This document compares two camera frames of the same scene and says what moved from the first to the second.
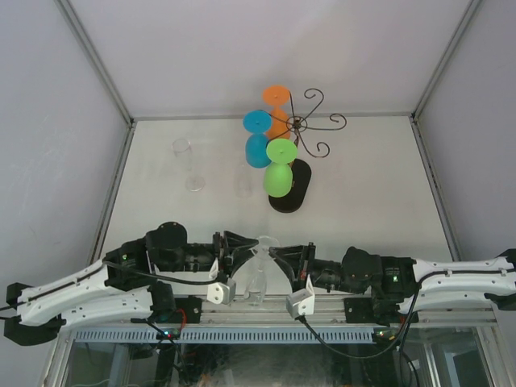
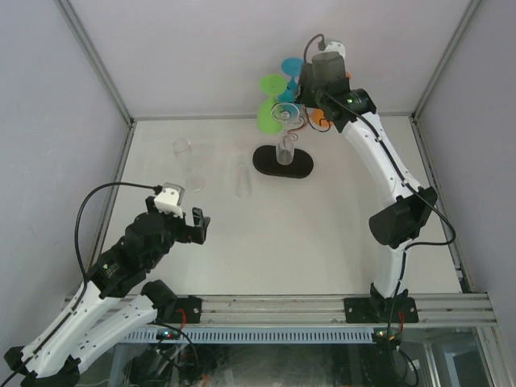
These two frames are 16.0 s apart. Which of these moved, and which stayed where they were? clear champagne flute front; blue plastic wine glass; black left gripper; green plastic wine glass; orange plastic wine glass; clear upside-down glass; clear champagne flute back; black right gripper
Moved: green plastic wine glass; black left gripper; clear champagne flute front; blue plastic wine glass; black right gripper; orange plastic wine glass
Stayed: clear champagne flute back; clear upside-down glass
